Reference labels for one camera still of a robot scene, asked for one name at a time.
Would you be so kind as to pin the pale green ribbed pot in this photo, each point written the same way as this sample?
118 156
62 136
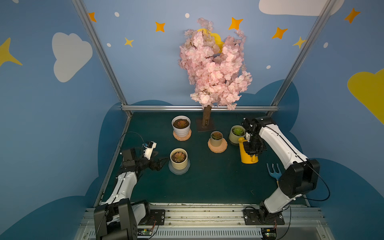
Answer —
235 139

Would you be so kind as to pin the green red succulent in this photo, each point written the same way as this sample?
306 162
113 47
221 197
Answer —
216 136

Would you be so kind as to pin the clear faceted saucer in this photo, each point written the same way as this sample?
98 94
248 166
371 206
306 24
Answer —
179 172

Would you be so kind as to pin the cream ribbed pot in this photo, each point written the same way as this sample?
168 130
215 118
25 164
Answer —
179 166

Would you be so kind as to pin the metal tree base plate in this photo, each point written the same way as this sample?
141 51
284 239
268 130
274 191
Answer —
202 127

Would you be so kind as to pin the aluminium back rail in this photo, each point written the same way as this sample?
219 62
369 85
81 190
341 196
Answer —
158 108

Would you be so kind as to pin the aluminium frame post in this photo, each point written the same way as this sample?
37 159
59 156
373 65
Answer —
96 42
306 48

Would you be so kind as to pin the right circuit board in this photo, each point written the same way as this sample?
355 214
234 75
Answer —
268 234

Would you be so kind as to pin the floor rail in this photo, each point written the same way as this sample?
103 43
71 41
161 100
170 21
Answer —
297 179
112 163

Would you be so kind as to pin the circuit board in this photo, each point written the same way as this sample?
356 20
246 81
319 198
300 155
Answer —
268 234
145 232

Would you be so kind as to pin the large white pot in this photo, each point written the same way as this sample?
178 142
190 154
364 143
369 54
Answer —
181 133

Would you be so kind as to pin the yellow watering can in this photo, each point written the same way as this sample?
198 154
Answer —
245 157

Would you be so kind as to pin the small beige pot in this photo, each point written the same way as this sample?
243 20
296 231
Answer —
214 142

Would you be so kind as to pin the bright green succulent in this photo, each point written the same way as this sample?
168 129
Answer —
238 132

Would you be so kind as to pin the red orange succulent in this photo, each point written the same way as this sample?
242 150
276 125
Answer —
181 123

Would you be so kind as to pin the brown tree trunk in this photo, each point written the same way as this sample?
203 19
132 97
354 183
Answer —
206 116

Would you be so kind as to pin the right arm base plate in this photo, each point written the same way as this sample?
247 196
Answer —
255 217

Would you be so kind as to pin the aluminium frame post right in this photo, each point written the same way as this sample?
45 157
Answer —
306 48

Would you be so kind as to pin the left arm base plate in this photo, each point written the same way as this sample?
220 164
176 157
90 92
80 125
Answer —
155 217

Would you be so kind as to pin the pink green rosette succulent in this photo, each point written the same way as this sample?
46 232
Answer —
179 157

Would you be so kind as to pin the blue yellow garden fork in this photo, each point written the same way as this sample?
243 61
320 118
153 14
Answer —
274 171

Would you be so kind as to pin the aluminium frame post left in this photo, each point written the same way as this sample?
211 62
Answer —
96 42

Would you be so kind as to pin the right side floor rail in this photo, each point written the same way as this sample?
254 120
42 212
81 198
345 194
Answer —
297 179

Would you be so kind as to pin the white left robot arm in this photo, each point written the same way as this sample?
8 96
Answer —
120 219

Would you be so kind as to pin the pink blossom tree crown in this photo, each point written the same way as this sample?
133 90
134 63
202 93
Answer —
216 69

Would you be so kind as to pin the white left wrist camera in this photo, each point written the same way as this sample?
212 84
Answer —
149 148

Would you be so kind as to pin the left side floor rail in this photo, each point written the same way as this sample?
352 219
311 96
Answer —
112 163

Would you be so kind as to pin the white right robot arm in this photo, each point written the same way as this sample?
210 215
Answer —
300 175

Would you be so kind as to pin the left circuit board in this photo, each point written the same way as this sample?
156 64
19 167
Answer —
145 232

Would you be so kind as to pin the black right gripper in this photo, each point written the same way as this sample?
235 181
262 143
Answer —
255 147

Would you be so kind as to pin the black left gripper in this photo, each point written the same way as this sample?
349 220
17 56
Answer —
152 163

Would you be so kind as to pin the aluminium front rail base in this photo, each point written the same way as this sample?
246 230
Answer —
193 221

